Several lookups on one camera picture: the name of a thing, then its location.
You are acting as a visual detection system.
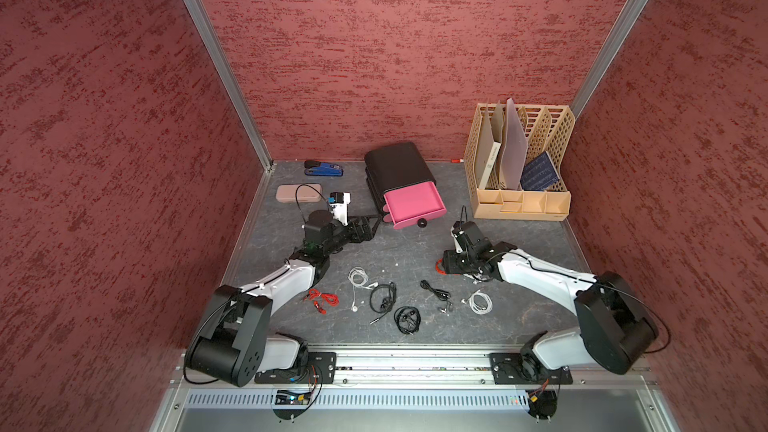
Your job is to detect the translucent grey folder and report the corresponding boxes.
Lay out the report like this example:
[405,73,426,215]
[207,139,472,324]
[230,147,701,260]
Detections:
[499,98,528,190]

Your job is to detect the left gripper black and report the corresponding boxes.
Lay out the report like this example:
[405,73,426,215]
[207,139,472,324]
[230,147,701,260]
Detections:
[323,214,382,255]

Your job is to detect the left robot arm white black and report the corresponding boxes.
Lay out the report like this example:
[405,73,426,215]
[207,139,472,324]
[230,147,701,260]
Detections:
[182,210,383,387]

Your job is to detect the beige file organizer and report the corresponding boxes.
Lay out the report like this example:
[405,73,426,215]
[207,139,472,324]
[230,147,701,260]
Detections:
[463,99,575,222]

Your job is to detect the black pink drawer cabinet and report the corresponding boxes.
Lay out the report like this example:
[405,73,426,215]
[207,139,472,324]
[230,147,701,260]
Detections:
[364,141,447,230]

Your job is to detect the dark blue notebook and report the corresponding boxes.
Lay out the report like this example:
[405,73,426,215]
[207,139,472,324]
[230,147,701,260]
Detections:
[520,152,560,191]

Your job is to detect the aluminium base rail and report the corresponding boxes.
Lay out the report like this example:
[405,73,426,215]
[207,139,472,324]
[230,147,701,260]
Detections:
[173,344,658,390]

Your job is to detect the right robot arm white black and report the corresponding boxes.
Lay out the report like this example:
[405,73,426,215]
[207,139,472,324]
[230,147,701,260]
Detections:
[438,220,671,383]

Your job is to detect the white earphones lower right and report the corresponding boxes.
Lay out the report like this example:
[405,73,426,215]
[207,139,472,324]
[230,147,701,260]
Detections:
[461,290,494,316]

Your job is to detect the blue black stapler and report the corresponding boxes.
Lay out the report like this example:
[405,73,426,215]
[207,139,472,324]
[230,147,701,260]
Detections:
[304,160,344,177]

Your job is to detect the white earphones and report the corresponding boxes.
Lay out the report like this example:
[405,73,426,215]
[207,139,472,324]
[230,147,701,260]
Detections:
[347,267,379,312]
[461,290,494,316]

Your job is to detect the white earphones left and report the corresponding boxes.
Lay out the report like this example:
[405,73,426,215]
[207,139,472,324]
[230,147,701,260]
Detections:
[347,267,379,312]

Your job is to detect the black earphones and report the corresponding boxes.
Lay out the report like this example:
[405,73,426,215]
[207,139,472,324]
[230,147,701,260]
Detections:
[369,282,397,325]
[420,280,453,315]
[393,306,421,335]

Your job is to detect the aluminium corner post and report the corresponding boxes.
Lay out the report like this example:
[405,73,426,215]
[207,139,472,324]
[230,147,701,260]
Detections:
[570,0,650,119]
[182,0,274,173]

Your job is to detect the aluminium corner post left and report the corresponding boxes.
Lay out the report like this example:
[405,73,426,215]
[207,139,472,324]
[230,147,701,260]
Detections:
[182,0,274,173]

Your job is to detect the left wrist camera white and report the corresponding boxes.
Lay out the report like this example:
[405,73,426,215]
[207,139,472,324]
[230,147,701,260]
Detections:
[328,192,351,226]

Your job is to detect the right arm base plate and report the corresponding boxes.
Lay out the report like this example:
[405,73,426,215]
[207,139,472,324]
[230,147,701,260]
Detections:
[488,353,573,386]

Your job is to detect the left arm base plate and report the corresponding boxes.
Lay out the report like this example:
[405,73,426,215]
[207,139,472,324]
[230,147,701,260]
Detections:
[254,351,337,386]

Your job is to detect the pink pencil case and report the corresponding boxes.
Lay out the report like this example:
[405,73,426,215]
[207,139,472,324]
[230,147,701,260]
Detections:
[275,183,323,203]

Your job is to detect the aluminium corner post right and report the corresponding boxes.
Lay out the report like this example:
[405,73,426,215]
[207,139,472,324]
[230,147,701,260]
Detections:
[570,0,650,119]

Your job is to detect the beige paper folder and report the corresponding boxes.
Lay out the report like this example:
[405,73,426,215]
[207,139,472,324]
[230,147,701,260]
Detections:
[475,103,506,189]

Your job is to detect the black earphones right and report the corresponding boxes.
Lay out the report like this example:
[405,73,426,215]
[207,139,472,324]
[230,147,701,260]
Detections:
[420,280,453,315]

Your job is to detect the red earphones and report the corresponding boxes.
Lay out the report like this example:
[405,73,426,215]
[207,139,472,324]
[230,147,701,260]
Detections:
[303,288,340,315]
[435,259,447,275]

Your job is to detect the black earphones middle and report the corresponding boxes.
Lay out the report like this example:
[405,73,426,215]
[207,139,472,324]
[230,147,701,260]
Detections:
[369,282,397,325]

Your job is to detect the black earphones bottom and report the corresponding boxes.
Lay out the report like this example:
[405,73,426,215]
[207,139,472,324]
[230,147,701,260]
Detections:
[393,306,421,335]

